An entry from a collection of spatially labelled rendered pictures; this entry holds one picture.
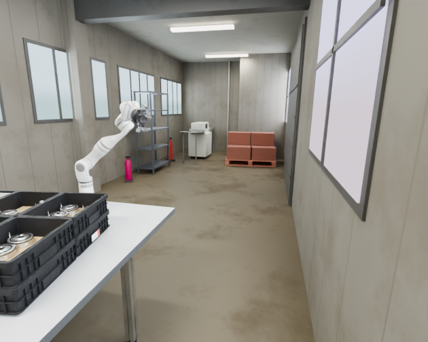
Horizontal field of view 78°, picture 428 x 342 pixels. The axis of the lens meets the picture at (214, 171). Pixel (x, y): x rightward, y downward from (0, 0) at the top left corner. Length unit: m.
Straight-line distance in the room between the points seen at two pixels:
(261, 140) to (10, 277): 6.77
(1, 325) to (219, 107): 8.75
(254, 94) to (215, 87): 1.82
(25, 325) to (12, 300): 0.10
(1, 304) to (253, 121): 7.51
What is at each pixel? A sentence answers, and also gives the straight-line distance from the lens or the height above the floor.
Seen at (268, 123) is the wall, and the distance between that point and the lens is 8.17.
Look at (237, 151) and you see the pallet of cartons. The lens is 7.05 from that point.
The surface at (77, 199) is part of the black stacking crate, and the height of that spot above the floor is 0.89.
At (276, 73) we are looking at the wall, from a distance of 8.22.
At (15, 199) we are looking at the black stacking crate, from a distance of 2.13.
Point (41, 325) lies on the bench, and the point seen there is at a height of 0.70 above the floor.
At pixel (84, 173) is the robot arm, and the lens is 2.01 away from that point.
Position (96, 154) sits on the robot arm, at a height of 1.16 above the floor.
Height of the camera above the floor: 1.47
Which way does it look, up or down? 13 degrees down
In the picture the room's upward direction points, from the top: 1 degrees clockwise
